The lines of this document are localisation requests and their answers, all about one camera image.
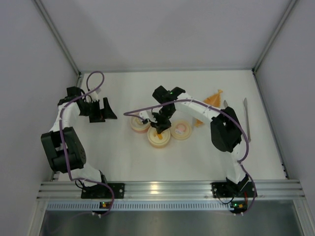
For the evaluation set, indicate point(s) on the aluminium frame post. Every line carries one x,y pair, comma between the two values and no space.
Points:
43,12
275,33

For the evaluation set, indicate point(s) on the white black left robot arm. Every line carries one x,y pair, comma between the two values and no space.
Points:
62,146

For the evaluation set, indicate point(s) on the cream lid with orange handle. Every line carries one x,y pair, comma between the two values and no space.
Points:
153,136

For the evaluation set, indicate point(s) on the cream lid with pink handle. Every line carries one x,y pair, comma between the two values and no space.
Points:
181,130

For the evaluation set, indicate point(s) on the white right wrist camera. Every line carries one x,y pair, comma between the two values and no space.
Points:
147,116

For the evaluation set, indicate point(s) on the orange-based bowl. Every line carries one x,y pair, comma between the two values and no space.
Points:
158,145

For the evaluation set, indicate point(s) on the slotted grey cable duct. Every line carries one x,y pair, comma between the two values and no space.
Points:
139,206

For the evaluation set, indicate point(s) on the fish-shaped woven bamboo tray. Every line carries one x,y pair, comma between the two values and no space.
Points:
214,100

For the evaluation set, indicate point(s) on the aluminium mounting rail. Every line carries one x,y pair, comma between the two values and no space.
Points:
283,189

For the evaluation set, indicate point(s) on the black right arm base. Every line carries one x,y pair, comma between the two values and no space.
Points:
230,190

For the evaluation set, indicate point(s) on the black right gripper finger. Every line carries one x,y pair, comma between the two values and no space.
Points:
156,127
166,125

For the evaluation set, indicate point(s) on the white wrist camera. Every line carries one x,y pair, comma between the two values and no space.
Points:
94,95
147,116

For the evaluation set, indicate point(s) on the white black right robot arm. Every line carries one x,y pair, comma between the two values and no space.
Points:
225,129

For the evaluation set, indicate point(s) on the left aluminium frame post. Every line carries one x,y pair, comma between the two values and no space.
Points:
43,12

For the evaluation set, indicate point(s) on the pink-based bowl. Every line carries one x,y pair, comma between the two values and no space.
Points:
138,126

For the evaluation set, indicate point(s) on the stainless steel tongs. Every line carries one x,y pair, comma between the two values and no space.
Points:
242,111

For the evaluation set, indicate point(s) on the right aluminium frame post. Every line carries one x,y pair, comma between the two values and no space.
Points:
275,33

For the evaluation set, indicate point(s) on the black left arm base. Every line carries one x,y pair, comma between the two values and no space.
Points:
101,192

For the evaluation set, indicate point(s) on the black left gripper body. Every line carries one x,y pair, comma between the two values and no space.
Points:
101,111

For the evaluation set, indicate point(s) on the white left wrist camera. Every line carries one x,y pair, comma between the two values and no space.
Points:
94,95

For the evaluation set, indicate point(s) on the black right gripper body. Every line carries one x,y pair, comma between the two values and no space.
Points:
162,120

